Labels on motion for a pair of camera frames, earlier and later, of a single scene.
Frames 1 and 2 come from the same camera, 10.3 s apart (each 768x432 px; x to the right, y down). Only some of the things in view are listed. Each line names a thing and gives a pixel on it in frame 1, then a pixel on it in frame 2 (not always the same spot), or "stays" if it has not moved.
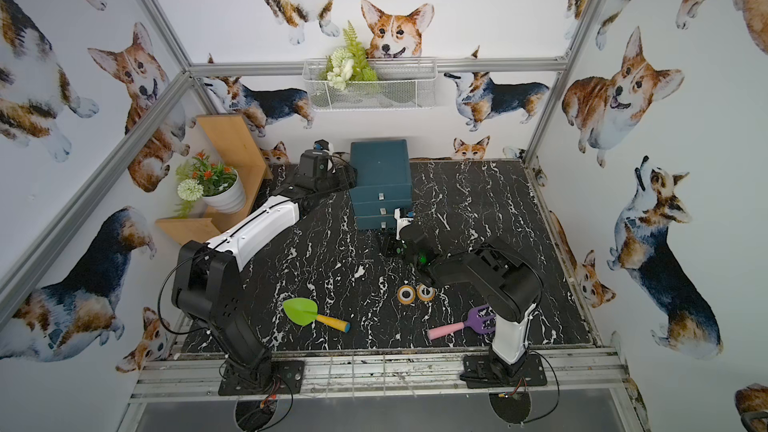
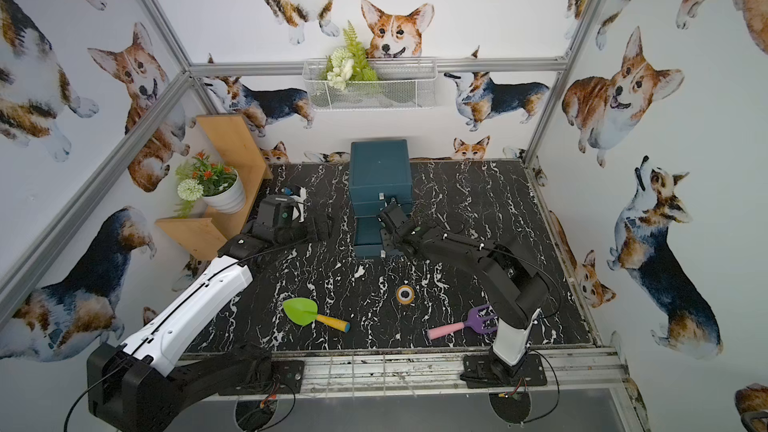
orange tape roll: x=406 y=294 stays
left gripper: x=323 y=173 → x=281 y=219
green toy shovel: x=304 y=311 stays
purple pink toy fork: x=475 y=323 stays
